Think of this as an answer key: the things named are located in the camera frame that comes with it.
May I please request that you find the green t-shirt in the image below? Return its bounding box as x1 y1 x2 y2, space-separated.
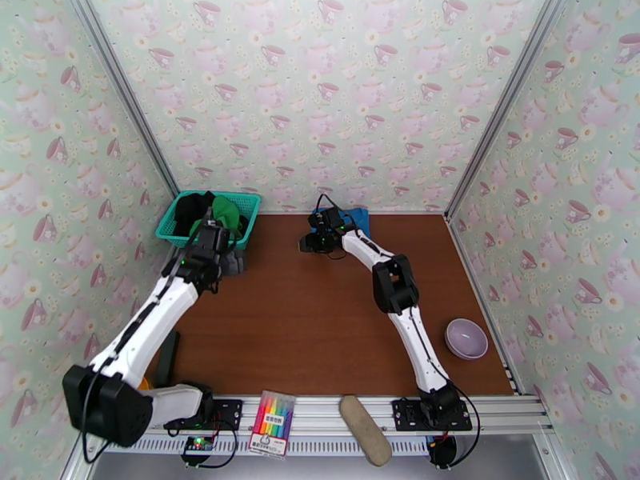
212 194 243 241

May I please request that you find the blue t-shirt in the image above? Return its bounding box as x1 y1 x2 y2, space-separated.
312 207 371 236

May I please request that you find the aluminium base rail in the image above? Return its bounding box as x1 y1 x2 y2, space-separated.
82 393 556 434

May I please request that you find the teal plastic basket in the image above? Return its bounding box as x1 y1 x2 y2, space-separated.
154 191 262 250

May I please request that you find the black round device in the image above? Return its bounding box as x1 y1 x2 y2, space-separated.
427 435 458 469

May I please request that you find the small circuit board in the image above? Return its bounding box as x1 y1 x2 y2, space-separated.
182 435 217 454

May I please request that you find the black base power cable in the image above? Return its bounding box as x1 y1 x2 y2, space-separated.
167 426 237 469
427 381 482 467

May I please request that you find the black left wrist camera cable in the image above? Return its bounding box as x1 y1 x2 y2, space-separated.
81 207 215 465

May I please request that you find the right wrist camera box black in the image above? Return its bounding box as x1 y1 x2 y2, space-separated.
308 208 344 230

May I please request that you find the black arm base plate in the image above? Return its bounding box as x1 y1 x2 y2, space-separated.
391 398 474 432
163 398 244 432

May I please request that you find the perforated metal cable duct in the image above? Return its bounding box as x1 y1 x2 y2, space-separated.
94 432 549 457

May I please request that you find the highlighter pen pack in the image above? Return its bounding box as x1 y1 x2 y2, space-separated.
247 390 297 457

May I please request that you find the beige oblong stone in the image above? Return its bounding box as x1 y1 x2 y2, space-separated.
338 394 393 468

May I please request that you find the aluminium frame post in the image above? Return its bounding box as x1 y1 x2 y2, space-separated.
443 0 571 220
67 0 181 197

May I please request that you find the black t-shirt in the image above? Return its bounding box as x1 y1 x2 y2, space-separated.
172 191 217 237

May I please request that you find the lilac bowl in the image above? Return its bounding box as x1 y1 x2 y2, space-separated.
445 318 489 361

